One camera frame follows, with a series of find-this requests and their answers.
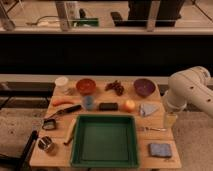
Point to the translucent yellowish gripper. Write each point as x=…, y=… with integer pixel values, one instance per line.
x=169, y=120

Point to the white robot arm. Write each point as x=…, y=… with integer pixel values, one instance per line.
x=187, y=86

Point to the purple bowl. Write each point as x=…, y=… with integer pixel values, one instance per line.
x=144, y=87

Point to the red-orange bowl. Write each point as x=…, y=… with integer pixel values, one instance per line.
x=86, y=86

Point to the grey crumpled cloth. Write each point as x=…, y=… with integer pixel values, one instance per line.
x=147, y=109

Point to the metal fork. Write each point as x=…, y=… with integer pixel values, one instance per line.
x=151, y=129

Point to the blue folded cloth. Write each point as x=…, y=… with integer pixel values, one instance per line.
x=161, y=150

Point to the red yellow apple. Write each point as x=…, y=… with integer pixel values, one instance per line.
x=129, y=106

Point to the bunch of dark grapes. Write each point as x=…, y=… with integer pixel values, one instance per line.
x=116, y=86

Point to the green plastic tray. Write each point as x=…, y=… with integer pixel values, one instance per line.
x=104, y=141

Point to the black rectangular sponge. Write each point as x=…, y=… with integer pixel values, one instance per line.
x=108, y=106

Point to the blue cup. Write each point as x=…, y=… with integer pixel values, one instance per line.
x=88, y=102

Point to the white cup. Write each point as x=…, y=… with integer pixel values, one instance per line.
x=62, y=83

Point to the orange carrot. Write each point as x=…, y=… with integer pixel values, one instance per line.
x=61, y=102

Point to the small black tin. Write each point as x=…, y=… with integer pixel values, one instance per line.
x=49, y=125

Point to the metal cup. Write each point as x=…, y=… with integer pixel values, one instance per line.
x=46, y=144

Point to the black stand leg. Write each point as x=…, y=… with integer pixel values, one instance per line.
x=32, y=138

